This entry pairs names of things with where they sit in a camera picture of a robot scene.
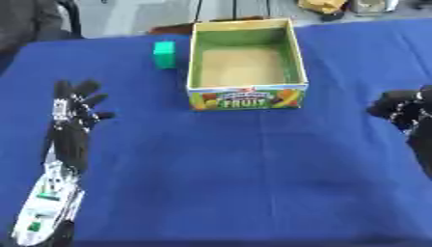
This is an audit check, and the black tripod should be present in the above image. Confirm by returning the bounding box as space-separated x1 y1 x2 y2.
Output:
192 0 274 23

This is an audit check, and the green rectangular block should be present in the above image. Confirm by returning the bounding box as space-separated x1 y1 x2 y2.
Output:
151 41 177 69

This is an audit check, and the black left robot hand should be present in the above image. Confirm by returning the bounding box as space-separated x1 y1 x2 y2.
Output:
41 78 119 175

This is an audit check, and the black chair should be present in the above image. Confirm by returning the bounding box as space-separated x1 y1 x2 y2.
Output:
55 0 87 40

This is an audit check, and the person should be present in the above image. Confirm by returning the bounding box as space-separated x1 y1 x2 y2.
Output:
0 0 74 56

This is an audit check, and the yellow bag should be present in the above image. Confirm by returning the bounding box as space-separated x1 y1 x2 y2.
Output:
295 0 351 15

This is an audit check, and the grey box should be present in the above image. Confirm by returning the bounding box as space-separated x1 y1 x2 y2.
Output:
351 0 400 15

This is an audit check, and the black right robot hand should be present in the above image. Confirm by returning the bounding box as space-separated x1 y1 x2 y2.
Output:
365 84 432 179

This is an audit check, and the open cardboard box green inside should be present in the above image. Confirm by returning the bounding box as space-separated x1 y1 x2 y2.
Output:
185 17 311 112

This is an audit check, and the brown wooden board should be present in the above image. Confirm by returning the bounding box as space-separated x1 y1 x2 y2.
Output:
147 14 267 36

